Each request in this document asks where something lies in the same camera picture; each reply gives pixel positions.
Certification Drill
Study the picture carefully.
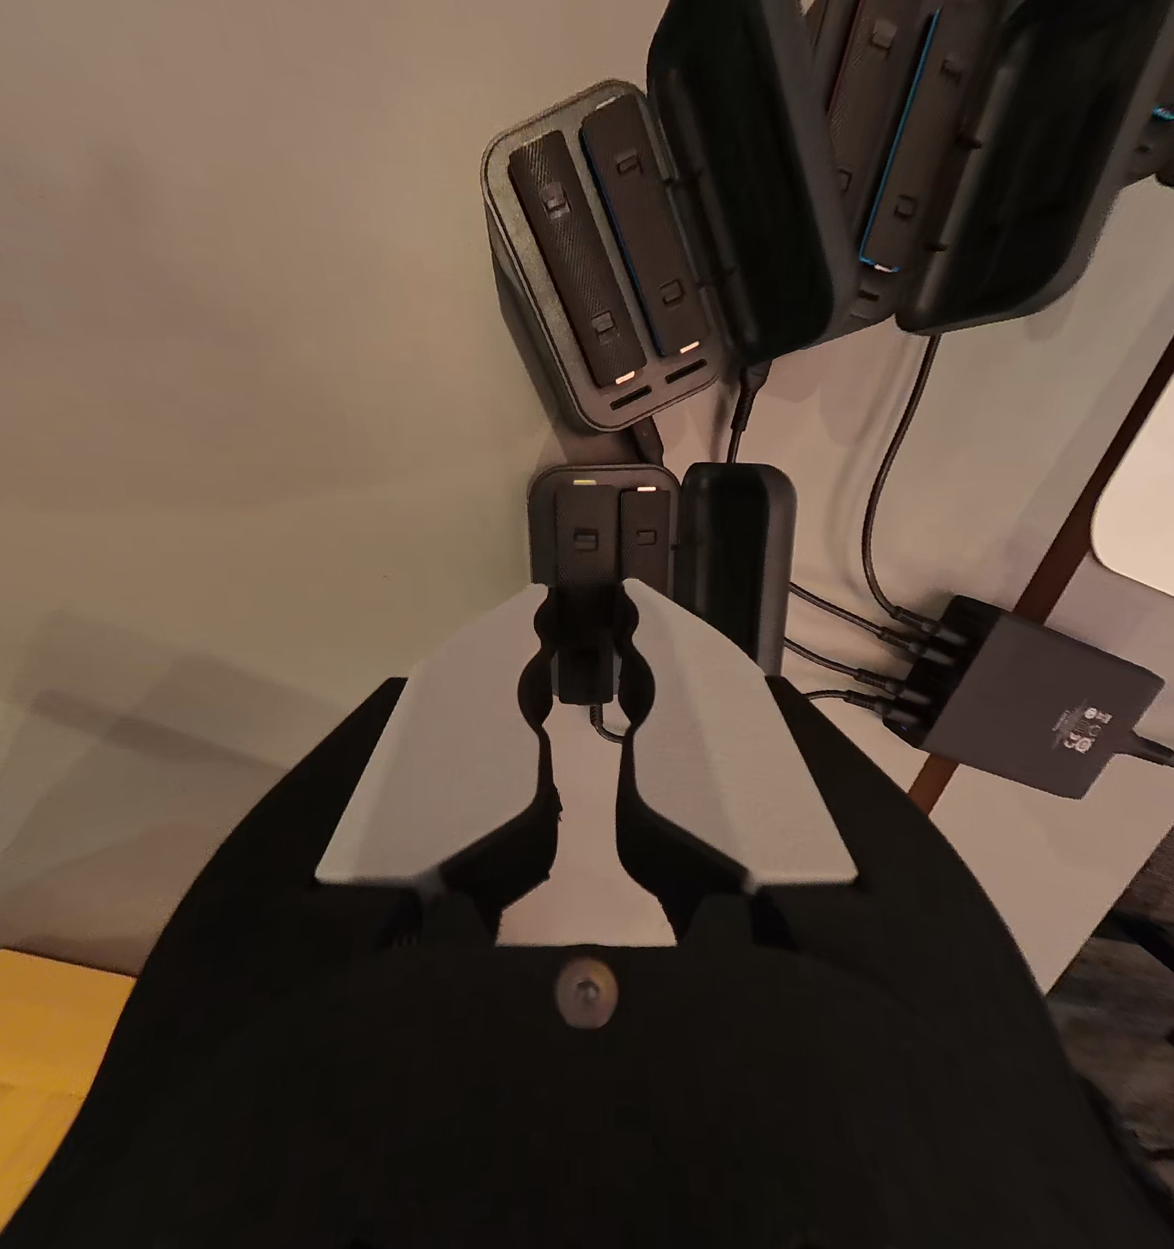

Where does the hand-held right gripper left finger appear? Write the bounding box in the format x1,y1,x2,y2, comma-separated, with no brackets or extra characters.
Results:
314,582,563,922

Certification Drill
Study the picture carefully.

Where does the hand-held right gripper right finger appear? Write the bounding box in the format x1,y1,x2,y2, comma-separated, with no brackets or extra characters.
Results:
616,577,860,925

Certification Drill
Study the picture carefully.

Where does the yellow plastic bin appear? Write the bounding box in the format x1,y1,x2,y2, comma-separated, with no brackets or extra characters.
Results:
0,948,141,1172

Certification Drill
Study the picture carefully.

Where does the black battery with orange edge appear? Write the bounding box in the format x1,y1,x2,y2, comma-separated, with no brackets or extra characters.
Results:
507,136,651,392
822,0,915,195

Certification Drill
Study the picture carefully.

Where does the black power adapter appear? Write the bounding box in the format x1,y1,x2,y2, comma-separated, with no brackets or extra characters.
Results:
880,594,1165,801

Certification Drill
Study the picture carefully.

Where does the black charger cable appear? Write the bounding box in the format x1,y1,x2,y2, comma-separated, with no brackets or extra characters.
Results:
860,330,949,635
728,363,944,657
630,413,940,684
587,687,924,747

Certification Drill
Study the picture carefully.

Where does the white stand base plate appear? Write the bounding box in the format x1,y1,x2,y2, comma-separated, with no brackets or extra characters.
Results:
1088,317,1174,611

